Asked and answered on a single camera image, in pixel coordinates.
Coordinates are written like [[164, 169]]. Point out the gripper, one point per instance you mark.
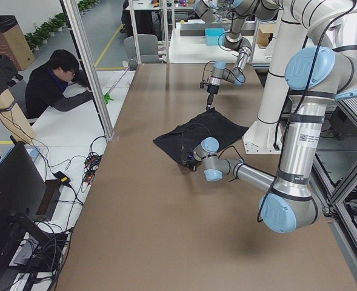
[[191, 163], [211, 90]]

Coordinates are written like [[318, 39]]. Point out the black t-shirt with logo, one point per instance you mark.
[[210, 123]]

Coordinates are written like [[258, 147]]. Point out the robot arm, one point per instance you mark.
[[314, 64], [233, 39]]

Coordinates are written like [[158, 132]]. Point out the blue plastic bin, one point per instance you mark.
[[214, 36]]

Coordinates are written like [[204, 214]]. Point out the grey office chair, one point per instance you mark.
[[148, 48]]

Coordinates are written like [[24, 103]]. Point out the seated person in black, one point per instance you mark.
[[48, 82]]

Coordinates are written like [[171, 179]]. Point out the black Huawei monitor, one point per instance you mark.
[[21, 191]]

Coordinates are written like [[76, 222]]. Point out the brown cardboard box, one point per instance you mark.
[[13, 43]]

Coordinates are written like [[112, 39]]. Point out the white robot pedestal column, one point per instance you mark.
[[262, 136]]

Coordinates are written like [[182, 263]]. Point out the aluminium frame post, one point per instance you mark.
[[74, 24]]

